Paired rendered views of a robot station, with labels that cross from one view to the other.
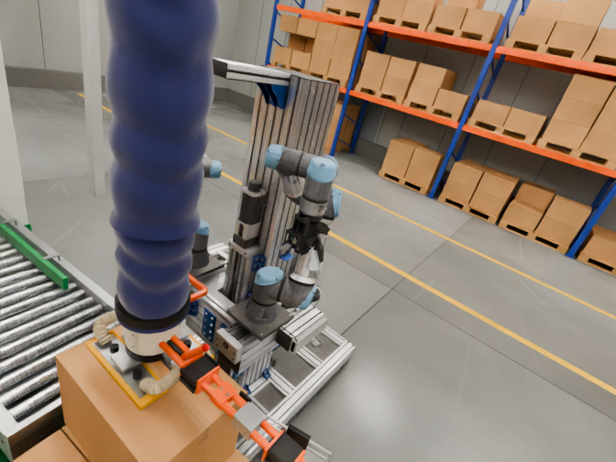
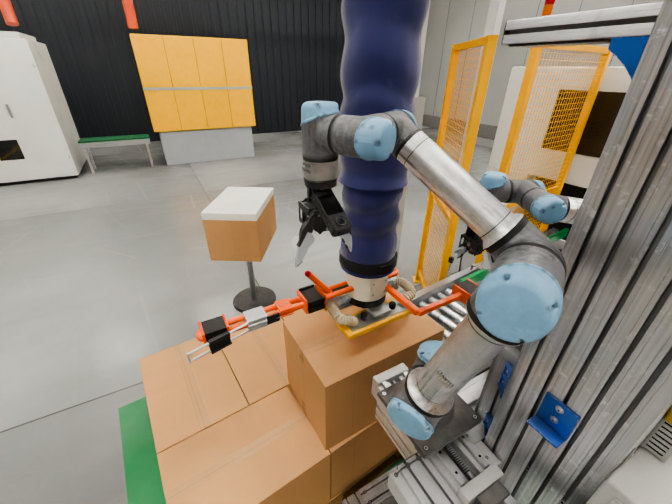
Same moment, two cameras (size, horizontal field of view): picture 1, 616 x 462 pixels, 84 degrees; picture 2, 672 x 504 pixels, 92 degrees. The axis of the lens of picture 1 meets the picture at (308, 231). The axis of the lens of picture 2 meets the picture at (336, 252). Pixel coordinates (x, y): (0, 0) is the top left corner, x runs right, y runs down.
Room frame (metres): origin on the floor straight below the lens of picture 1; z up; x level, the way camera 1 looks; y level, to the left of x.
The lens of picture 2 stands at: (1.29, -0.58, 1.93)
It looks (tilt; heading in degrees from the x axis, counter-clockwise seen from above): 30 degrees down; 120
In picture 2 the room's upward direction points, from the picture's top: 1 degrees clockwise
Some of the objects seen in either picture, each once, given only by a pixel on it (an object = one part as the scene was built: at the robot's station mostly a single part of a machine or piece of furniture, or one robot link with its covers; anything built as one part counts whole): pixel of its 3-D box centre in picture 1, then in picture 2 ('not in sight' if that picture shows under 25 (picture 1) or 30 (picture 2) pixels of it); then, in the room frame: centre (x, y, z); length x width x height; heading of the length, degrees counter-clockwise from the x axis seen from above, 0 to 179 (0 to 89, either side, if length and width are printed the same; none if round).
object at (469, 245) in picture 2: not in sight; (477, 235); (1.21, 0.53, 1.44); 0.09 x 0.08 x 0.12; 60
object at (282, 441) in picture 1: (283, 456); (214, 329); (0.55, -0.09, 1.18); 0.08 x 0.07 x 0.05; 60
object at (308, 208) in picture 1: (313, 205); (319, 169); (0.91, 0.00, 1.74); 0.08 x 0.08 x 0.05
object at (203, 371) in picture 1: (200, 372); (311, 298); (0.73, 0.21, 1.18); 0.10 x 0.08 x 0.06; 150
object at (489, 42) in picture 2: not in sight; (442, 197); (0.79, 1.97, 1.05); 0.87 x 0.10 x 2.10; 117
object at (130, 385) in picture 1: (126, 363); not in sight; (0.77, 0.48, 1.08); 0.34 x 0.10 x 0.05; 60
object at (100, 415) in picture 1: (151, 408); (360, 357); (0.85, 0.42, 0.74); 0.60 x 0.40 x 0.40; 61
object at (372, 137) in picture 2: (319, 170); (366, 136); (1.01, 0.01, 1.82); 0.11 x 0.11 x 0.08; 85
